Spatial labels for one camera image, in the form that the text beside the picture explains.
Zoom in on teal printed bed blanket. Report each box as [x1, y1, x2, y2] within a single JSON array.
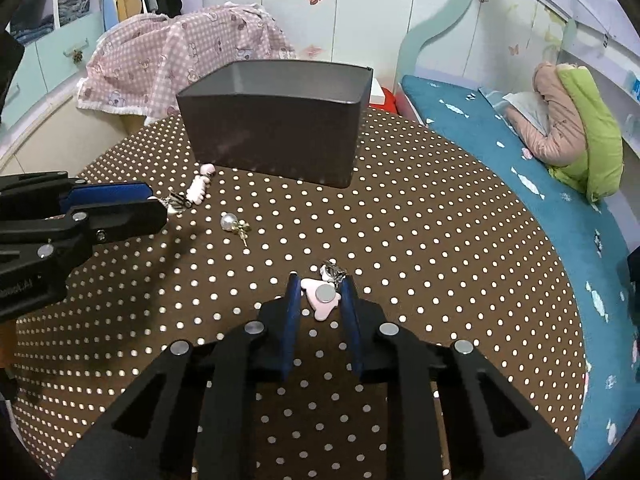
[[400, 75, 640, 476]]

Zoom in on pink checked cloth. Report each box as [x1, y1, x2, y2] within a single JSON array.
[[75, 2, 299, 127]]

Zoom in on mint green drawer front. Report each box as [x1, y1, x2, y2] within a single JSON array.
[[0, 10, 109, 129]]

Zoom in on blue folded jeans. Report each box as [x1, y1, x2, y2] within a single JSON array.
[[11, 14, 53, 44]]

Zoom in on lilac wall shelf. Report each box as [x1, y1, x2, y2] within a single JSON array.
[[477, 0, 640, 107]]

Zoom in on pink charm keychain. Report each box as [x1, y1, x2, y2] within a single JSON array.
[[300, 259, 349, 322]]

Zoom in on pearl earring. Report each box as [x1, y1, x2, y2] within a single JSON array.
[[220, 212, 251, 247]]

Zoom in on silver chain with wing charms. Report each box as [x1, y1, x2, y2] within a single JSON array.
[[161, 162, 217, 218]]

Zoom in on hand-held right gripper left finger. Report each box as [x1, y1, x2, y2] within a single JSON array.
[[59, 271, 303, 480]]

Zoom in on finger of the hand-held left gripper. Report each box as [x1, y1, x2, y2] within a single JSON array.
[[0, 171, 153, 222], [0, 199, 168, 285]]

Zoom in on dark grey storage box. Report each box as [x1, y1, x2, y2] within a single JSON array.
[[176, 59, 374, 190]]

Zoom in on grey folded clothes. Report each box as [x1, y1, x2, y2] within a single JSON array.
[[57, 0, 92, 27]]

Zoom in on pink padded jacket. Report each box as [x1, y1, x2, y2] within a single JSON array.
[[505, 62, 589, 168]]

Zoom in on white wardrobe doors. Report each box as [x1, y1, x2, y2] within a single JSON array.
[[200, 0, 452, 87]]

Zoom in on mint green wavy headboard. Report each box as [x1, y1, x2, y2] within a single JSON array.
[[397, 0, 474, 117]]

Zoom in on white pillow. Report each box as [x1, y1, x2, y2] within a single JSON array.
[[500, 91, 551, 136]]

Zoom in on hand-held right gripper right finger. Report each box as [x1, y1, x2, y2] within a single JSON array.
[[340, 275, 586, 480]]

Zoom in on brown polka dot tablecloth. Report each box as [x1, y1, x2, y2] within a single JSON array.
[[10, 105, 586, 480]]

